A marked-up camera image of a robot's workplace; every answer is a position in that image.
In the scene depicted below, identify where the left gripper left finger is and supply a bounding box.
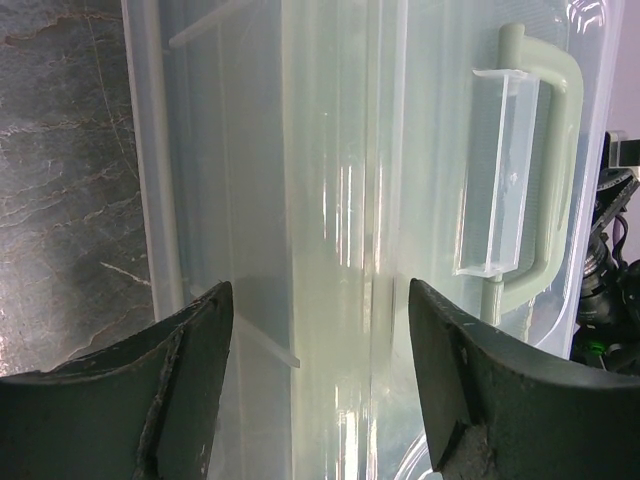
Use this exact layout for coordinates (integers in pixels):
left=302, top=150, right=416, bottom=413
left=1, top=282, right=233, bottom=479

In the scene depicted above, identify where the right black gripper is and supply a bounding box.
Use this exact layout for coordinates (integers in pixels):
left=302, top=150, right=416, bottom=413
left=572, top=169, right=639, bottom=373

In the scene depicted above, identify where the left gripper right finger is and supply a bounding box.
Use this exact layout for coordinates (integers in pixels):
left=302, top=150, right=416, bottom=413
left=408, top=279, right=639, bottom=479

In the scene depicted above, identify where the green clear-lid toolbox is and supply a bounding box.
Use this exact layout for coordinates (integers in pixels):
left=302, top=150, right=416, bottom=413
left=122, top=1, right=624, bottom=479

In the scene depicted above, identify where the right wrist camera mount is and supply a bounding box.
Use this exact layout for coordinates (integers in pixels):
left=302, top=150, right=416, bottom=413
left=603, top=130, right=639, bottom=168

